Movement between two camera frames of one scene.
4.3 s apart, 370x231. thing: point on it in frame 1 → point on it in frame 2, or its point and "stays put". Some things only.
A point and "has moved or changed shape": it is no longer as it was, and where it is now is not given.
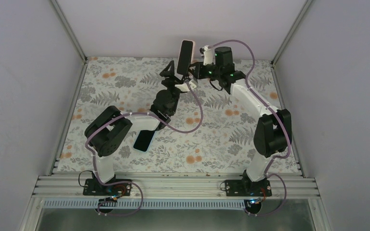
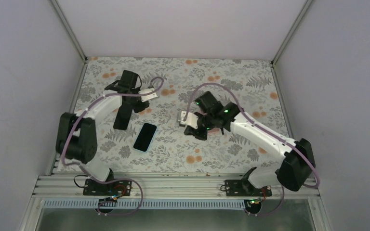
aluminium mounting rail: [274, 186] stays put
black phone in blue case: [144, 140] stays put
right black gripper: [198, 73] → [189, 131]
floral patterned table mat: [148, 118] stays put
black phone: [186, 57] has moved or changed shape
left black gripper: [173, 80] → [137, 109]
